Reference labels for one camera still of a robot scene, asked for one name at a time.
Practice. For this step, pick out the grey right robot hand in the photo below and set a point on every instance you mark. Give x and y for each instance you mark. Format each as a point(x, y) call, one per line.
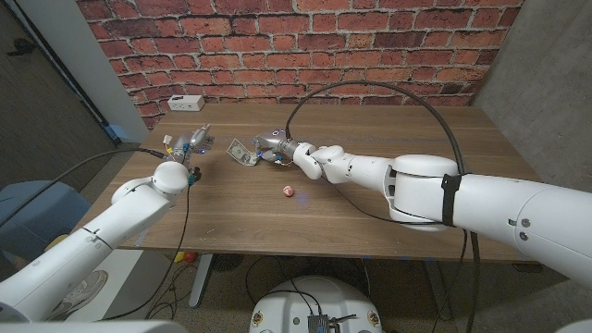
point(275, 143)

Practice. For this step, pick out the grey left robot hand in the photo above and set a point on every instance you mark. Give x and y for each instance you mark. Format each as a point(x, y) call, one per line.
point(192, 143)

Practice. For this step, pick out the dollar bill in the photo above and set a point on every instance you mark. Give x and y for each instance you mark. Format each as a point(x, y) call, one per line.
point(240, 151)

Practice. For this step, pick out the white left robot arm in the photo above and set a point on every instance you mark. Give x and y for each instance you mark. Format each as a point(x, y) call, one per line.
point(83, 250)

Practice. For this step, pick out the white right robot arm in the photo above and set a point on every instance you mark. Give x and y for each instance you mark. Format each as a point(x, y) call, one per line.
point(490, 203)

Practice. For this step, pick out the small red white ball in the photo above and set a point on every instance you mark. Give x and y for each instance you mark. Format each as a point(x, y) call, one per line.
point(288, 191)

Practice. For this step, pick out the white power strip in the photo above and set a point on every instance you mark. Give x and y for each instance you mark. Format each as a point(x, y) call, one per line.
point(186, 102)

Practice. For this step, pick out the black round floor fan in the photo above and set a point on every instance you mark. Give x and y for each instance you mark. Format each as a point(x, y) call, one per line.
point(226, 262)

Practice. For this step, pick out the grey table leg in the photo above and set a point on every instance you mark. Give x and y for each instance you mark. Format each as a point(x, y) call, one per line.
point(437, 289)
point(201, 279)

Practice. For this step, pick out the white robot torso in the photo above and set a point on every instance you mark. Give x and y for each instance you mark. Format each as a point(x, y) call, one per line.
point(316, 300)

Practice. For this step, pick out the yellow foam pad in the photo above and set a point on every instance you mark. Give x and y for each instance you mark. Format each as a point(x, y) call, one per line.
point(55, 240)

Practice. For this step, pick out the blue upholstered seat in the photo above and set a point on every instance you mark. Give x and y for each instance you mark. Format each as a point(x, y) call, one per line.
point(37, 217)

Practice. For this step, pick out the grey torso connector box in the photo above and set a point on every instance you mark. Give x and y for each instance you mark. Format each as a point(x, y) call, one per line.
point(318, 324)

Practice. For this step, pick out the grey sneaker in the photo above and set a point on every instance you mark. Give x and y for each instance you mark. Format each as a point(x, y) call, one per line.
point(78, 291)

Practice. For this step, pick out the printed brick wall backdrop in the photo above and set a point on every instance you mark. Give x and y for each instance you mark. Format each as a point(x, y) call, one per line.
point(277, 46)

